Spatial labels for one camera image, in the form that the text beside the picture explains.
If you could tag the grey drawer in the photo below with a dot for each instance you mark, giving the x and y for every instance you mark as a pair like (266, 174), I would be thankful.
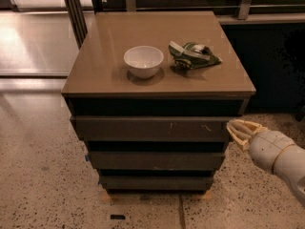
(151, 128)
(156, 183)
(156, 161)

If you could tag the green crumpled snack bag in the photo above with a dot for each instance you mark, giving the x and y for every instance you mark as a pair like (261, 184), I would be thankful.
(192, 56)

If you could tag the brown drawer cabinet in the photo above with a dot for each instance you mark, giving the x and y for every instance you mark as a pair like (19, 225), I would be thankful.
(100, 83)

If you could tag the white ceramic bowl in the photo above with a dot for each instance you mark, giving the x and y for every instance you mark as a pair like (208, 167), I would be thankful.
(143, 61)

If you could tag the black tape floor marker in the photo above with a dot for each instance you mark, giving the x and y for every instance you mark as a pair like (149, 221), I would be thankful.
(118, 217)

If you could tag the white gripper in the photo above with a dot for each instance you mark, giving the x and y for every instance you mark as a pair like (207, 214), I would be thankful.
(269, 150)

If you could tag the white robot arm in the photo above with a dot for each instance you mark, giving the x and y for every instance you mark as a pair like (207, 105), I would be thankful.
(290, 167)

